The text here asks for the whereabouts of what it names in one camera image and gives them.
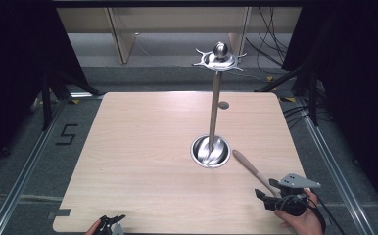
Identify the person's left hand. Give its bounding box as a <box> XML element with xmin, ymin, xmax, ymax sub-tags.
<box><xmin>84</xmin><ymin>218</ymin><xmax>104</xmax><ymax>235</ymax></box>

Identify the person's right hand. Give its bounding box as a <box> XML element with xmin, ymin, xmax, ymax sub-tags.
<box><xmin>273</xmin><ymin>188</ymin><xmax>325</xmax><ymax>235</ymax></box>

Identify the wooden spoon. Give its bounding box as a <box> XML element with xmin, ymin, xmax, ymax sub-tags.
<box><xmin>231</xmin><ymin>149</ymin><xmax>282</xmax><ymax>199</ymax></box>

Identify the bundle of black cables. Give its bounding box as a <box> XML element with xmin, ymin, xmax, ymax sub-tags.
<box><xmin>245</xmin><ymin>6</ymin><xmax>293</xmax><ymax>68</ymax></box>

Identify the metal utensil rack stand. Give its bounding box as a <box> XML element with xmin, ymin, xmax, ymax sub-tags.
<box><xmin>190</xmin><ymin>41</ymin><xmax>248</xmax><ymax>169</ymax></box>

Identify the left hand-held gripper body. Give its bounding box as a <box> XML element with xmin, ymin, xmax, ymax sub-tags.
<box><xmin>103</xmin><ymin>222</ymin><xmax>125</xmax><ymax>235</ymax></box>

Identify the black tape strip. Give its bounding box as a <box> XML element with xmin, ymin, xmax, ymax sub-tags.
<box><xmin>47</xmin><ymin>208</ymin><xmax>71</xmax><ymax>220</ymax></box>

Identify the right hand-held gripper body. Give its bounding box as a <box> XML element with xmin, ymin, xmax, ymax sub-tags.
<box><xmin>268</xmin><ymin>172</ymin><xmax>322</xmax><ymax>217</ymax></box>

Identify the black metal stand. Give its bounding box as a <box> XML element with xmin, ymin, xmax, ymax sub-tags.
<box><xmin>29</xmin><ymin>70</ymin><xmax>104</xmax><ymax>132</ymax></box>
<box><xmin>254</xmin><ymin>62</ymin><xmax>328</xmax><ymax>127</ymax></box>

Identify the aluminium floor rail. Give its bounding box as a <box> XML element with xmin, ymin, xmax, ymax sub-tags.
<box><xmin>0</xmin><ymin>91</ymin><xmax>104</xmax><ymax>235</ymax></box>
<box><xmin>294</xmin><ymin>97</ymin><xmax>371</xmax><ymax>235</ymax></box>

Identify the black curtain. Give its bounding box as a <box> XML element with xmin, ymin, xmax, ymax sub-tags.
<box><xmin>281</xmin><ymin>0</ymin><xmax>378</xmax><ymax>210</ymax></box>
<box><xmin>0</xmin><ymin>0</ymin><xmax>90</xmax><ymax>179</ymax></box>

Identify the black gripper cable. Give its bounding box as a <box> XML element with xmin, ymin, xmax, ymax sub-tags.
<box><xmin>307</xmin><ymin>188</ymin><xmax>348</xmax><ymax>235</ymax></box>

